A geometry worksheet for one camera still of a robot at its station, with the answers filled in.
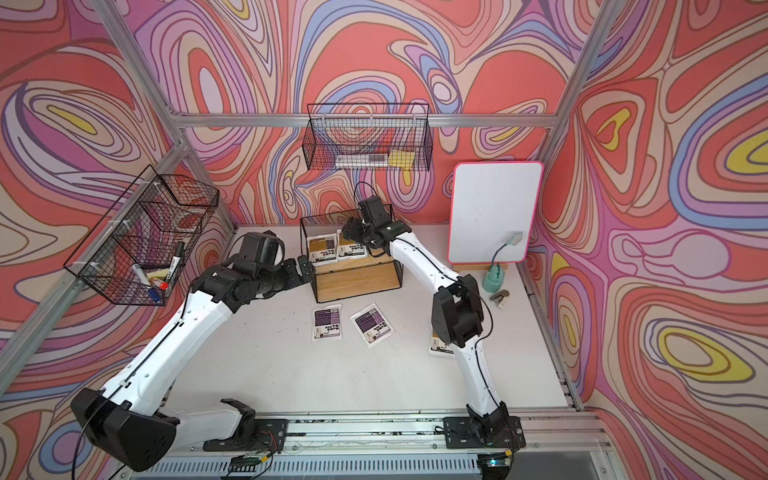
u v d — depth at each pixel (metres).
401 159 0.91
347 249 0.89
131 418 0.37
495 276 0.93
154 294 0.69
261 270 0.58
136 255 0.73
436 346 0.87
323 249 0.91
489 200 0.93
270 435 0.72
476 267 0.99
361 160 0.82
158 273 0.72
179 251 0.69
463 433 0.73
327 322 0.92
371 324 0.92
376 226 0.72
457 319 0.56
